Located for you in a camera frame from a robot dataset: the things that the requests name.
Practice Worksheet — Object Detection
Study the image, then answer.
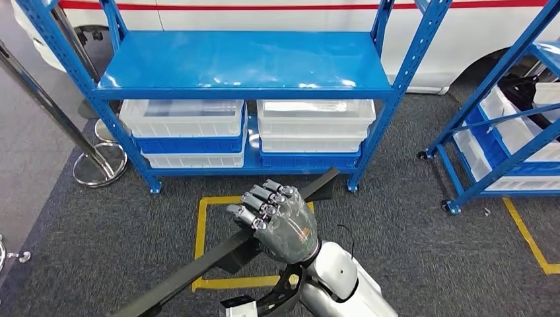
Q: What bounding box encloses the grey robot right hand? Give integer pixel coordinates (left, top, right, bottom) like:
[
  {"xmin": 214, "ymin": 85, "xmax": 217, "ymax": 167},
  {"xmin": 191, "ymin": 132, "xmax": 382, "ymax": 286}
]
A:
[{"xmin": 226, "ymin": 178, "xmax": 320, "ymax": 265}]

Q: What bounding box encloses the long black plastic part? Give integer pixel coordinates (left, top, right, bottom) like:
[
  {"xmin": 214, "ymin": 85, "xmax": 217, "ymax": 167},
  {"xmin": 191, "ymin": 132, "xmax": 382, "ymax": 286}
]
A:
[
  {"xmin": 107, "ymin": 167, "xmax": 341, "ymax": 317},
  {"xmin": 499, "ymin": 74, "xmax": 560, "ymax": 141}
]

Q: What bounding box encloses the blue metal shelf rack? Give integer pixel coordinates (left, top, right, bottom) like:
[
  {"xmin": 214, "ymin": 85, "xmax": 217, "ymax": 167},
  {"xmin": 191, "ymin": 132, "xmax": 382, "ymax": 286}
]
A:
[
  {"xmin": 417, "ymin": 0, "xmax": 560, "ymax": 215},
  {"xmin": 15, "ymin": 0, "xmax": 454, "ymax": 194}
]

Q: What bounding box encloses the chrome stanchion pole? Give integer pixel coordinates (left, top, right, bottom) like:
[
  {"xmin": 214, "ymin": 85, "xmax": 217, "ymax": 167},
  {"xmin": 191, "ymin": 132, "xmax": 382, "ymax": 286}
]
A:
[
  {"xmin": 0, "ymin": 39, "xmax": 129, "ymax": 189},
  {"xmin": 49, "ymin": 4, "xmax": 129, "ymax": 143}
]

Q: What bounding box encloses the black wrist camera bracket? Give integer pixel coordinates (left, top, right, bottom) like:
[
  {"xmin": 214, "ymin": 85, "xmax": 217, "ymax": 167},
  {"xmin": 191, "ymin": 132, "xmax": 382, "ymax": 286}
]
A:
[{"xmin": 221, "ymin": 262, "xmax": 305, "ymax": 317}]

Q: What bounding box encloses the thin black cable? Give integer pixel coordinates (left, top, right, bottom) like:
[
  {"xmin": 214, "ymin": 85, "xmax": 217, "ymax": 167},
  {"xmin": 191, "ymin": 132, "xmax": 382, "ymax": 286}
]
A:
[{"xmin": 337, "ymin": 224, "xmax": 356, "ymax": 260}]

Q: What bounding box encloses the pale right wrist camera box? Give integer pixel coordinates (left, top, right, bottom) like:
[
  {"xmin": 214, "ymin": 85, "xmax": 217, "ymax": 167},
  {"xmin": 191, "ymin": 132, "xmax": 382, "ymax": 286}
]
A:
[{"xmin": 224, "ymin": 299, "xmax": 259, "ymax": 317}]

